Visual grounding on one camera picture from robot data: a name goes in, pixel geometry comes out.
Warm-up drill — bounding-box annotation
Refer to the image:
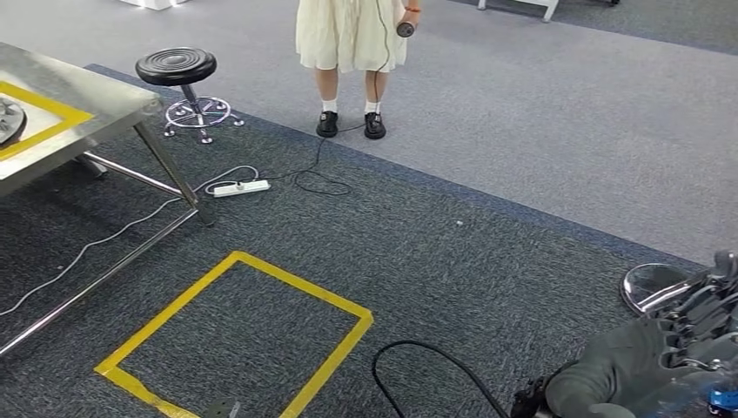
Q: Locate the thin black controller cable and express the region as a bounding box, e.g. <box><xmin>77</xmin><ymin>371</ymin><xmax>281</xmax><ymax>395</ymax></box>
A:
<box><xmin>259</xmin><ymin>0</ymin><xmax>393</xmax><ymax>198</ymax></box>

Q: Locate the chrome stanchion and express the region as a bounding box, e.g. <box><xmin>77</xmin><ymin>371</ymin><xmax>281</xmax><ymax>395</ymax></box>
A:
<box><xmin>621</xmin><ymin>263</ymin><xmax>713</xmax><ymax>317</ymax></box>

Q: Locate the white desk frame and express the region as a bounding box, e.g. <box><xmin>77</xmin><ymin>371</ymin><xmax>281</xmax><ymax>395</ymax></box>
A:
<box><xmin>477</xmin><ymin>0</ymin><xmax>560</xmax><ymax>24</ymax></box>

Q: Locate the white floor cable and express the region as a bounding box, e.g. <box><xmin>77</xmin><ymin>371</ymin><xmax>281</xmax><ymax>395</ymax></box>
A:
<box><xmin>0</xmin><ymin>165</ymin><xmax>260</xmax><ymax>317</ymax></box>

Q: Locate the white power strip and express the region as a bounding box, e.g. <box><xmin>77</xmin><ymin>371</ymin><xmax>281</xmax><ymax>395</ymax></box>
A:
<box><xmin>213</xmin><ymin>179</ymin><xmax>271</xmax><ymax>199</ymax></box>

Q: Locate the silver plastic wheel hubcap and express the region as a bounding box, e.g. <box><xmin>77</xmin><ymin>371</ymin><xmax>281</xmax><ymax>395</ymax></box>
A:
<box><xmin>0</xmin><ymin>97</ymin><xmax>28</xmax><ymax>148</ymax></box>

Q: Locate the black robot foot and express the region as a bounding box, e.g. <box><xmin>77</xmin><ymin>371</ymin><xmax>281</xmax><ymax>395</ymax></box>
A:
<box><xmin>201</xmin><ymin>399</ymin><xmax>242</xmax><ymax>418</ymax></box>

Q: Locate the black round stool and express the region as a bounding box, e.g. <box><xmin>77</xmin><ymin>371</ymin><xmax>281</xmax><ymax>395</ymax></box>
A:
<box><xmin>135</xmin><ymin>47</ymin><xmax>246</xmax><ymax>145</ymax></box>

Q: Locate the stainless steel workbench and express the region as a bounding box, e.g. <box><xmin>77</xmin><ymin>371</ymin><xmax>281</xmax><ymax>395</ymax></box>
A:
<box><xmin>0</xmin><ymin>41</ymin><xmax>218</xmax><ymax>359</ymax></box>

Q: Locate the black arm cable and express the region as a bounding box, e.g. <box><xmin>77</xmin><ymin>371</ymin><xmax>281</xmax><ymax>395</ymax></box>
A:
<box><xmin>372</xmin><ymin>340</ymin><xmax>512</xmax><ymax>418</ymax></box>

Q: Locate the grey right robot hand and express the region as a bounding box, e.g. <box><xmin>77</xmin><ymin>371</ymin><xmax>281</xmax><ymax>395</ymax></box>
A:
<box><xmin>544</xmin><ymin>249</ymin><xmax>738</xmax><ymax>418</ymax></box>

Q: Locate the person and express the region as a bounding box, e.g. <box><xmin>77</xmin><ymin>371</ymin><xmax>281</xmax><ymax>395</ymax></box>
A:
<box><xmin>295</xmin><ymin>0</ymin><xmax>422</xmax><ymax>141</ymax></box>

